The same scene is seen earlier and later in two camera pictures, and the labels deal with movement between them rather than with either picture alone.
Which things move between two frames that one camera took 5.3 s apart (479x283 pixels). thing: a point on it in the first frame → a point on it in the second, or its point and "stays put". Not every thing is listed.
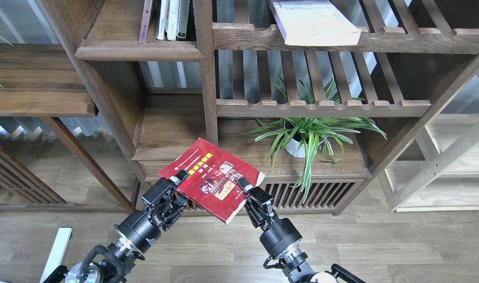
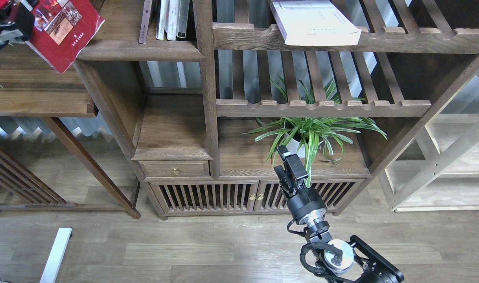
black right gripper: [279, 235] → [302, 202]
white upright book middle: [172, 19] stays put
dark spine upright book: [183, 15] stays put
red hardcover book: [213, 185] → [62, 28]
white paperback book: [314, 22] stays put
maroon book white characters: [143, 35] stays put
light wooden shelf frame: [446, 166] stays put
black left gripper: [140, 230] → [13, 22]
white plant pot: [295, 148] stays put
